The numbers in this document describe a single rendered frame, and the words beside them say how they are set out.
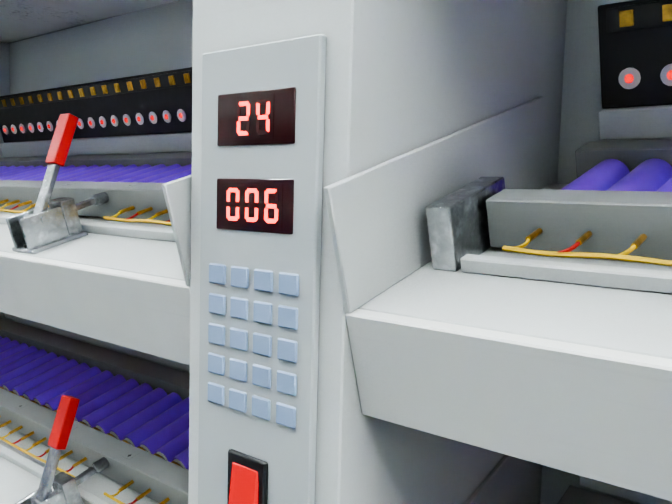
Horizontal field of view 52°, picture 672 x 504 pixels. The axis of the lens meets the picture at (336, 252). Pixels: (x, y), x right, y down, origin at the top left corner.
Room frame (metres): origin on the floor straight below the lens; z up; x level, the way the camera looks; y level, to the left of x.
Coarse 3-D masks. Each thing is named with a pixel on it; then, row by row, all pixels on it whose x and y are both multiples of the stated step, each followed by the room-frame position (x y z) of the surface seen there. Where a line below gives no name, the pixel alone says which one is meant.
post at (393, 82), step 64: (256, 0) 0.30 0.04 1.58; (320, 0) 0.27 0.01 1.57; (384, 0) 0.28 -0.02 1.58; (448, 0) 0.32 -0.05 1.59; (512, 0) 0.36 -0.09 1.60; (384, 64) 0.28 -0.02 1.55; (448, 64) 0.32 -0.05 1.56; (512, 64) 0.37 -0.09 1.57; (192, 128) 0.32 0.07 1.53; (384, 128) 0.28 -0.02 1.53; (448, 128) 0.32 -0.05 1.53; (192, 192) 0.32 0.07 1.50; (192, 256) 0.32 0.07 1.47; (192, 320) 0.32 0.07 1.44; (320, 320) 0.27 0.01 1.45; (192, 384) 0.32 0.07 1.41; (320, 384) 0.27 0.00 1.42; (192, 448) 0.32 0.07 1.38; (320, 448) 0.27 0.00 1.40; (384, 448) 0.29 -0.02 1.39; (448, 448) 0.33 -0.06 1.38
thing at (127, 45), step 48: (192, 0) 0.64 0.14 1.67; (576, 0) 0.41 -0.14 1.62; (624, 0) 0.40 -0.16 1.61; (48, 48) 0.80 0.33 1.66; (96, 48) 0.74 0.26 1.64; (144, 48) 0.69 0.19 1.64; (192, 48) 0.64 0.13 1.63; (576, 48) 0.41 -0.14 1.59; (576, 96) 0.41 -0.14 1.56; (576, 144) 0.41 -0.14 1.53; (576, 480) 0.40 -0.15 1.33
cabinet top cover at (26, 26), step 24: (0, 0) 0.67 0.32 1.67; (24, 0) 0.66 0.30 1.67; (48, 0) 0.66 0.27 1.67; (72, 0) 0.66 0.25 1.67; (96, 0) 0.66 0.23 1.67; (120, 0) 0.66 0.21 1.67; (144, 0) 0.65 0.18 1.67; (168, 0) 0.65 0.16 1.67; (0, 24) 0.76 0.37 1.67; (24, 24) 0.76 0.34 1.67; (48, 24) 0.76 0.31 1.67; (72, 24) 0.76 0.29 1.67
